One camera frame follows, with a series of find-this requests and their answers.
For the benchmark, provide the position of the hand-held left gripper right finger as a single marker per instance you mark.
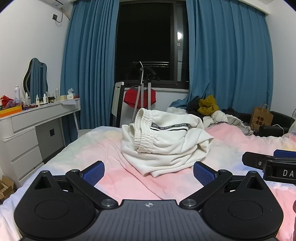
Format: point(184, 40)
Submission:
point(204, 173)

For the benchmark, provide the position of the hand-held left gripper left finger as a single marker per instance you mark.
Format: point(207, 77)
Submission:
point(93, 172)

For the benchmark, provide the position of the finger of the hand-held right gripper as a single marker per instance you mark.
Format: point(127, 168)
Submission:
point(254, 161)
point(285, 154)

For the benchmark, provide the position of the white knit pants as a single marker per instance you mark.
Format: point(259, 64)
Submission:
point(171, 148)

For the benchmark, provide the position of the pile of clothes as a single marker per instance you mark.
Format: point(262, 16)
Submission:
point(224, 119)

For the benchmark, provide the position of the black armchair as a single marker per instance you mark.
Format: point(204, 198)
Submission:
point(281, 124)

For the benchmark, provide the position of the pink pastel bed sheet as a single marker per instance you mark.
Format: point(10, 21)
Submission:
point(129, 185)

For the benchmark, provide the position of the brown paper bag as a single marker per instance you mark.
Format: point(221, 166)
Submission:
point(261, 118)

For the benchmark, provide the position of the dark cloth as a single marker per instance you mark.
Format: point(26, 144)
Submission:
point(193, 105)

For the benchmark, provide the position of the yellow cloth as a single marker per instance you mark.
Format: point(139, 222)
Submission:
point(208, 104)

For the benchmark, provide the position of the white chair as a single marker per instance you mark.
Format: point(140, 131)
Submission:
point(118, 104)

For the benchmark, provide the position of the white dressing table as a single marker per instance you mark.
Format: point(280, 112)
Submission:
point(25, 139)

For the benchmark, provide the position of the white tissue box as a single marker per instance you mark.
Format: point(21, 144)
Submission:
point(70, 95)

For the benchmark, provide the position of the beige box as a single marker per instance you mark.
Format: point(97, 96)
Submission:
point(61, 98)

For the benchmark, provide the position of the red cloth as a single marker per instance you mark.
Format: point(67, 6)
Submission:
point(131, 98)

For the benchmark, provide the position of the small white bottle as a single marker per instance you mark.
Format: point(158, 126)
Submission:
point(27, 98)
point(45, 98)
point(37, 100)

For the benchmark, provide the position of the cardboard box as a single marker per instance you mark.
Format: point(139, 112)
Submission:
point(5, 188)

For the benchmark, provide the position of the orange box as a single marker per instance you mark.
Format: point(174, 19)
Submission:
point(10, 112)

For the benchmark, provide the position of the white spray can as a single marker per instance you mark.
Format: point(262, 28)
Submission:
point(17, 93)

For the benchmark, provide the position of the red packet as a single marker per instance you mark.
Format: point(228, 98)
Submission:
point(5, 100)

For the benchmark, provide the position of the black garment steamer stand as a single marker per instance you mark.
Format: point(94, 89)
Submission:
point(149, 71)

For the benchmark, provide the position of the dark window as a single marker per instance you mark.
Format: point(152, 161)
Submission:
point(150, 39)

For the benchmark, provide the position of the white air conditioner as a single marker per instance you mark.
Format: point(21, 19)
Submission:
point(60, 2)

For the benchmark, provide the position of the wavy frame mirror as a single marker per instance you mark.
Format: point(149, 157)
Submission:
point(37, 77)

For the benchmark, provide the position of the black wall socket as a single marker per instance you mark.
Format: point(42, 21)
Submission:
point(55, 17)

